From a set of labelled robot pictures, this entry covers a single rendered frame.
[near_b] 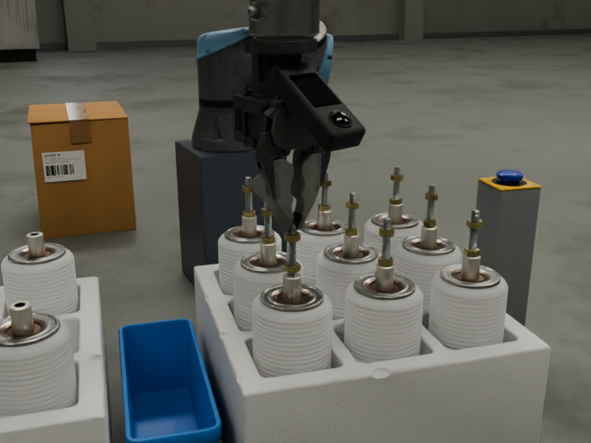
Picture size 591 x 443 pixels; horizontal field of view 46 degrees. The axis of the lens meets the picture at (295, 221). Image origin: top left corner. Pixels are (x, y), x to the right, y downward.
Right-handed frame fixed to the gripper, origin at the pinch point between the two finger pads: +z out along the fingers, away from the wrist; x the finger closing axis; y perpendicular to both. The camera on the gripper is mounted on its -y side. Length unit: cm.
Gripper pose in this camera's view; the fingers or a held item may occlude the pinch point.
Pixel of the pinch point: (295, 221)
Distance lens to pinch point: 78.4
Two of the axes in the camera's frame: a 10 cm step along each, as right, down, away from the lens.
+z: 0.0, 9.5, 3.1
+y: -5.9, -2.5, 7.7
